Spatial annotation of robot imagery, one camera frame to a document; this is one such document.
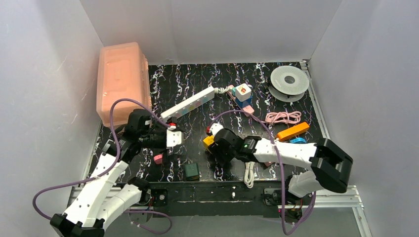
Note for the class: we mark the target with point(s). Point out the yellow cube plug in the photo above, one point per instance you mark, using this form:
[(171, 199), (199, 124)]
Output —
[(208, 141)]

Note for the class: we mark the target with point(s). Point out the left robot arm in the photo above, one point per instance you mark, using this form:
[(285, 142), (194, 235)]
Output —
[(91, 213)]

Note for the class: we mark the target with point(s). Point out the pink plastic storage box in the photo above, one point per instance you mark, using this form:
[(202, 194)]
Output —
[(122, 73)]

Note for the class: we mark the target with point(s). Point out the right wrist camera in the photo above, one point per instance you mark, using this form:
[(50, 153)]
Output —
[(213, 129)]

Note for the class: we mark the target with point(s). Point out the white power strip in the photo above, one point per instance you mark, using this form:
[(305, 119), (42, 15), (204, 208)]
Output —
[(189, 104)]

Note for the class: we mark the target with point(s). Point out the white cartoon cube plug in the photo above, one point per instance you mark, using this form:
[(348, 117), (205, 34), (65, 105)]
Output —
[(242, 92)]

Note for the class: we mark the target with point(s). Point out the orange power bank socket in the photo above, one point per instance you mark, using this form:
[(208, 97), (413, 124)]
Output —
[(292, 131)]

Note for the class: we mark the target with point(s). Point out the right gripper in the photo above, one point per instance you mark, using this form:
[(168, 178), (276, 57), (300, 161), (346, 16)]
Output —
[(215, 145)]

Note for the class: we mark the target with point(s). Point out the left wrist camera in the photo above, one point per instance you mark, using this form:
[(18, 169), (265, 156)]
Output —
[(174, 136)]

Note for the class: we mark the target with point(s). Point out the light blue cube socket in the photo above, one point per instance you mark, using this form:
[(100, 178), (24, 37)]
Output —
[(298, 140)]

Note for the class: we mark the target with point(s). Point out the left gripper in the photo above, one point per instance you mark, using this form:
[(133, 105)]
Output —
[(162, 138)]

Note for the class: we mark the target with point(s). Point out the pink power strip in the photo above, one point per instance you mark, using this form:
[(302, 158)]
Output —
[(231, 93)]

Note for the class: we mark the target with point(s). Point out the grey filament spool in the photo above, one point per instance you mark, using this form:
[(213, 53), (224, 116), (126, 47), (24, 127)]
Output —
[(288, 83)]

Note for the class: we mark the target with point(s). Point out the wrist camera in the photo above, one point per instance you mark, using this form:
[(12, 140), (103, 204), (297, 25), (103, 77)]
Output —
[(213, 129), (174, 136)]

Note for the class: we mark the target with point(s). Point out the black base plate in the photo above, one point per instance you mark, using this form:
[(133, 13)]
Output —
[(227, 198)]

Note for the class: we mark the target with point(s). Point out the green cube plug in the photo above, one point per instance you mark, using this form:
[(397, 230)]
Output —
[(192, 172)]

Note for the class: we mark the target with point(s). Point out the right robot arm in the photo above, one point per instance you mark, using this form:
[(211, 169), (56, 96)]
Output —
[(327, 165)]

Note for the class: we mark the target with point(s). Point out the pink cube plug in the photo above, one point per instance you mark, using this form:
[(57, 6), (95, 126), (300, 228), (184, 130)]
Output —
[(158, 159)]

